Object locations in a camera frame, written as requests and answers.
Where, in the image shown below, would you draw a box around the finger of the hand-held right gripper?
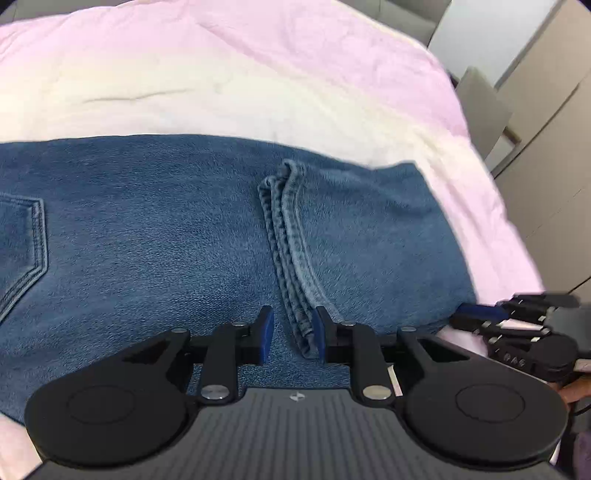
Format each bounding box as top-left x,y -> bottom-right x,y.
450,302 -> 552,343
496,292 -> 581,320

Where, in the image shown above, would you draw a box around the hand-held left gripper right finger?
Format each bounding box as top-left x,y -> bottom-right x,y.
311,306 -> 451,402

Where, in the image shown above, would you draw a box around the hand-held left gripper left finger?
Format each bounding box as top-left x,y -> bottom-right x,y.
122,305 -> 275,403

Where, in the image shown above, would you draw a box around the blue denim pants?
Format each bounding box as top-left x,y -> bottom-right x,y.
0,134 -> 478,423

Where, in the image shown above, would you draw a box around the person's right hand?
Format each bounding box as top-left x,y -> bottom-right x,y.
558,376 -> 591,403

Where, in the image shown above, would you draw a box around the beige wardrobe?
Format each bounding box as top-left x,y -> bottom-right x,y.
427,0 -> 591,296

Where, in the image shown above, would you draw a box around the grey chair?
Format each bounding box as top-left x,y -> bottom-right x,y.
455,66 -> 514,160

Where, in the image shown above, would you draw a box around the pink and cream blanket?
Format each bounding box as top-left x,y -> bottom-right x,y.
0,0 -> 546,480

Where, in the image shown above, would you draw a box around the grey upholstered headboard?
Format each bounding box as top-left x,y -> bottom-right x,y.
344,0 -> 452,46

